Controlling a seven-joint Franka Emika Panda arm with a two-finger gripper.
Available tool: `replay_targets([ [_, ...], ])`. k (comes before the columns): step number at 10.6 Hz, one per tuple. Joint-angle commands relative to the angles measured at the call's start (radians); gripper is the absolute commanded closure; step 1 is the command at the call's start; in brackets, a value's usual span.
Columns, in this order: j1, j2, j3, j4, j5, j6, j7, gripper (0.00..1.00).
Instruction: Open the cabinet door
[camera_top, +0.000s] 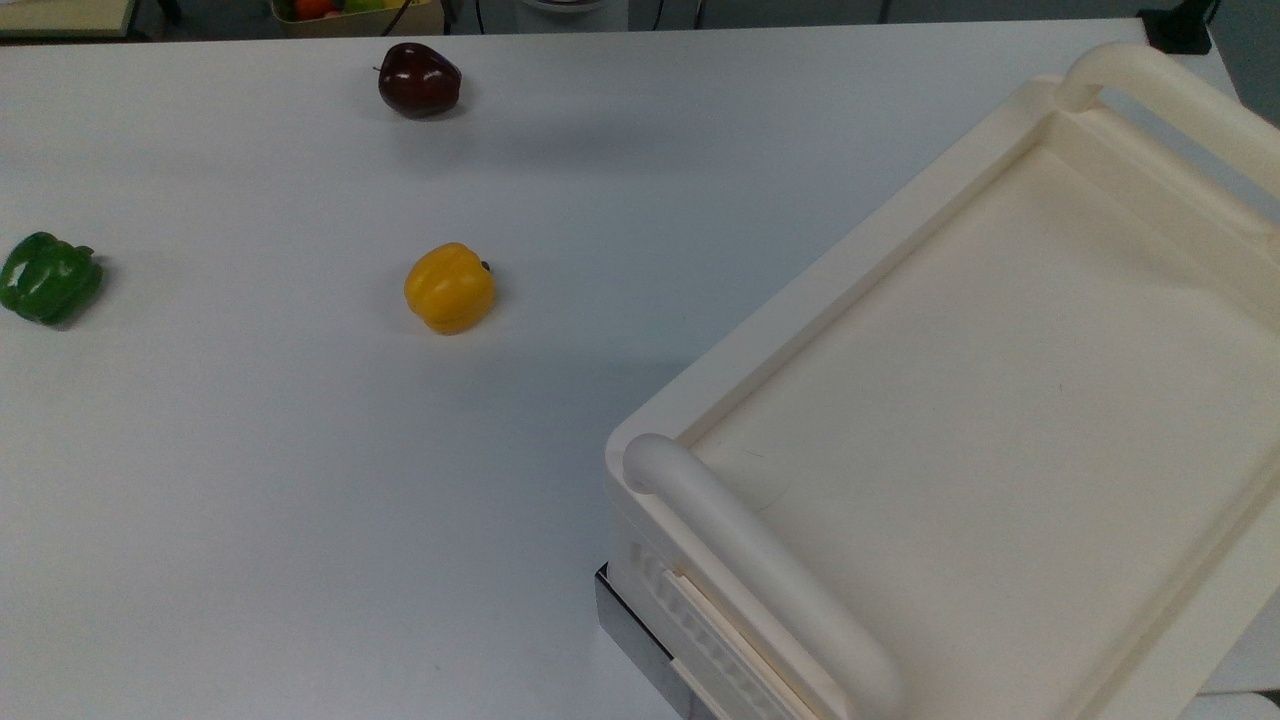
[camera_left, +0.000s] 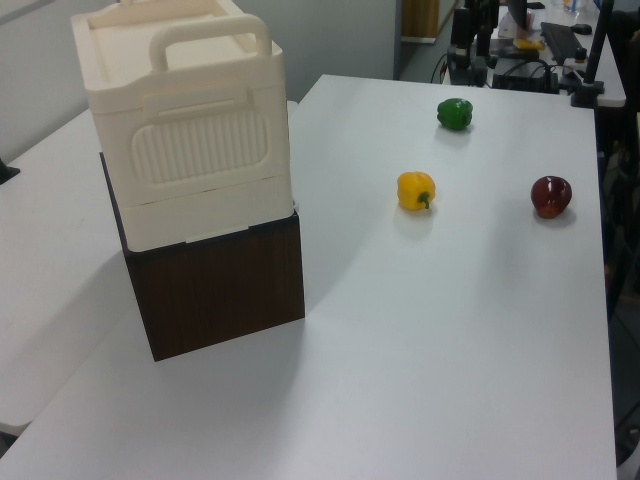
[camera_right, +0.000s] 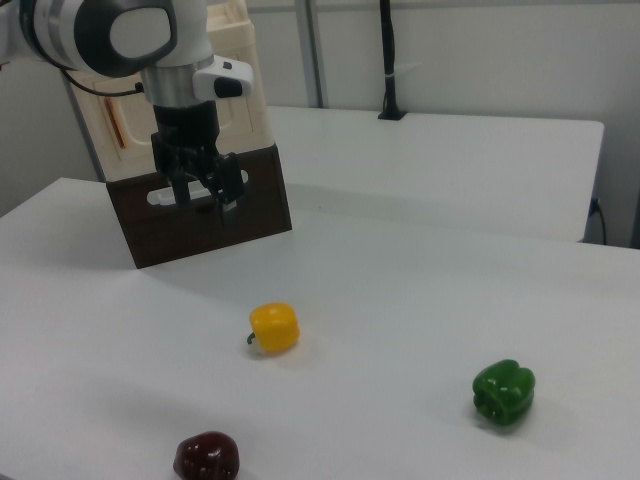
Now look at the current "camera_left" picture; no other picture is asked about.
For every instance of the black pole with table clamp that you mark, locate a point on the black pole with table clamp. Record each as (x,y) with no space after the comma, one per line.
(598,50)

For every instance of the dark brown wooden box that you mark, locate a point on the dark brown wooden box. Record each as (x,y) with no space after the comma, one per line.
(220,290)

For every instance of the black computer mouse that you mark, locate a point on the black computer mouse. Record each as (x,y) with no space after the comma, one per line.
(582,28)

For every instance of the dark red apple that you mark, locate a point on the dark red apple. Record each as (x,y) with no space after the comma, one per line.
(551,196)

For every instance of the black keyboard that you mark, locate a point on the black keyboard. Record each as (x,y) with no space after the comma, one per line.
(561,41)

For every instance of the yellow bell pepper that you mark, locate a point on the yellow bell pepper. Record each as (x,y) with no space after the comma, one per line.
(414,191)

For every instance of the yellow wooden panel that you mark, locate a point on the yellow wooden panel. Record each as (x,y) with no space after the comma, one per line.
(419,20)

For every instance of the green bell pepper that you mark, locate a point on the green bell pepper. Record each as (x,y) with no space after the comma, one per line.
(454,114)

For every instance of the black clamp bracket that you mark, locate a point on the black clamp bracket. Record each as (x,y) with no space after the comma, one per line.
(7,172)

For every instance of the black electronics box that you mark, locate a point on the black electronics box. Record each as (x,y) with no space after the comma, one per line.
(525,79)

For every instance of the small yellow object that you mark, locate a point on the small yellow object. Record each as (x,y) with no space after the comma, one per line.
(527,44)

